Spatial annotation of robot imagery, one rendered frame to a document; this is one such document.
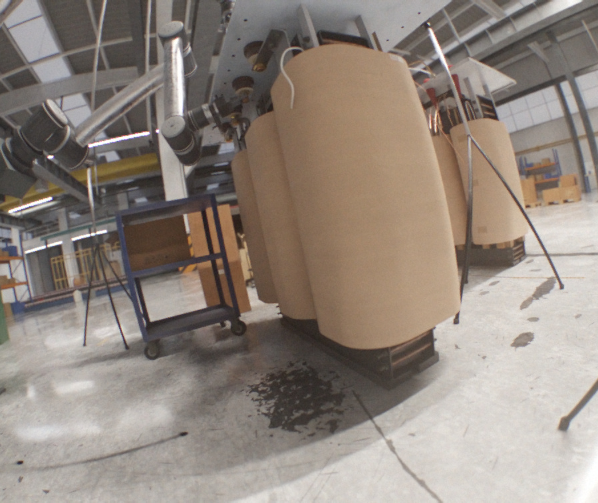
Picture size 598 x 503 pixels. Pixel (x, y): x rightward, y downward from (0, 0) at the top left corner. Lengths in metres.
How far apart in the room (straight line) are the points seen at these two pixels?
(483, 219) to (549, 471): 1.92
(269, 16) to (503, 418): 1.45
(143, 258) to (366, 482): 1.60
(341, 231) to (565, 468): 0.80
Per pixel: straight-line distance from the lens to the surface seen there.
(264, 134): 1.23
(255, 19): 1.18
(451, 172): 2.56
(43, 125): 1.72
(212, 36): 6.34
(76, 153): 1.89
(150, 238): 1.83
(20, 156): 1.78
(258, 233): 1.57
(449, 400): 0.92
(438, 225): 0.89
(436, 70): 10.74
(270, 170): 1.19
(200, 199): 1.80
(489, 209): 2.31
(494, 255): 2.54
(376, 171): 0.76
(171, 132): 1.20
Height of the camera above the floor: 0.55
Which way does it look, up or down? 3 degrees down
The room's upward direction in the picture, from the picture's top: 12 degrees counter-clockwise
